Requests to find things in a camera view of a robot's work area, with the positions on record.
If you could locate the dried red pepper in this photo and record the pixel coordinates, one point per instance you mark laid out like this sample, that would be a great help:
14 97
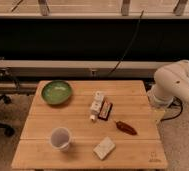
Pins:
125 128

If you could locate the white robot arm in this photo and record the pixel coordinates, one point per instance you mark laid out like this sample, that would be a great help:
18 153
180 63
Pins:
171 81

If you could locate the green ceramic bowl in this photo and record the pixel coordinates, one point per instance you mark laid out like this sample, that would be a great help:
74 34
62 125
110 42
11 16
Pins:
56 92

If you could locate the white tube bottle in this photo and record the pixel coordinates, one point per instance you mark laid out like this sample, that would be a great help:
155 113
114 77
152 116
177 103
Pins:
96 105

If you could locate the dark red chocolate bar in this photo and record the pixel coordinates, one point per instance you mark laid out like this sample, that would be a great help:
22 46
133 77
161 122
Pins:
105 110

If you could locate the wooden folding table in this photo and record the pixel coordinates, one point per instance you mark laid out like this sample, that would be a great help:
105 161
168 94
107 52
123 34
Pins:
130 105

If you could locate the white plastic cup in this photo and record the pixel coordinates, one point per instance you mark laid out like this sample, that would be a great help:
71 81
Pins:
60 139

